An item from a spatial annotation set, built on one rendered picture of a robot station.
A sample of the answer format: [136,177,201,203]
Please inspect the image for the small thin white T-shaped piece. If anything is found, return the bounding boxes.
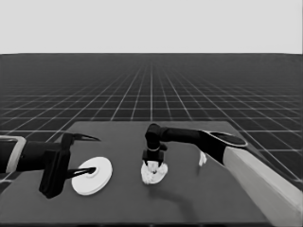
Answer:
[198,150,208,167]

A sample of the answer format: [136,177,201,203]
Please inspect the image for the large thick white disc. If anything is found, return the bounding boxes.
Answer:
[71,156,114,197]

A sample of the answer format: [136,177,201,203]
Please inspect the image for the white round carrier with pins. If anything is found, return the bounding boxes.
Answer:
[140,161,169,185]

